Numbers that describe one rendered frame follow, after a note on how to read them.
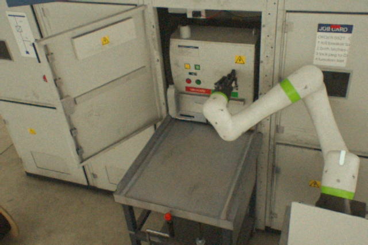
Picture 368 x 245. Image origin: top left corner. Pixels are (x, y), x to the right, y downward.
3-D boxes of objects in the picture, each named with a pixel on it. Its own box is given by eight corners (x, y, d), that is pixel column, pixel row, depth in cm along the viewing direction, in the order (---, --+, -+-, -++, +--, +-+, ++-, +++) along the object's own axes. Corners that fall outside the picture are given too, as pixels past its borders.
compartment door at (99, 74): (72, 163, 213) (30, 39, 171) (158, 114, 247) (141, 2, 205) (78, 168, 209) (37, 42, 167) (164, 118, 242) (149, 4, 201)
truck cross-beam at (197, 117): (256, 130, 221) (256, 121, 217) (171, 117, 238) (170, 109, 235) (257, 125, 224) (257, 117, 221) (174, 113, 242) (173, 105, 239)
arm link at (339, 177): (353, 200, 163) (360, 156, 165) (353, 199, 149) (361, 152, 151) (321, 192, 168) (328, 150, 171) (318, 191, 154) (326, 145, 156)
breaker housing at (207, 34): (252, 122, 220) (255, 45, 192) (174, 111, 236) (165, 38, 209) (269, 80, 258) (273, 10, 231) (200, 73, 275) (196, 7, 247)
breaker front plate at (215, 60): (251, 123, 219) (253, 46, 192) (175, 111, 235) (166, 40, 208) (252, 121, 220) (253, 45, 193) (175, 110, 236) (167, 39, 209)
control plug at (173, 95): (176, 116, 223) (173, 91, 213) (169, 115, 225) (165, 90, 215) (181, 109, 229) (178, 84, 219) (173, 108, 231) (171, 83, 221)
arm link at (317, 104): (361, 180, 176) (321, 76, 192) (363, 178, 161) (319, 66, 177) (332, 187, 180) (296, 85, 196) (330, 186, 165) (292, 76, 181)
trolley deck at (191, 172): (233, 230, 172) (233, 221, 169) (115, 202, 193) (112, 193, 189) (262, 141, 223) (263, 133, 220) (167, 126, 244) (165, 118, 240)
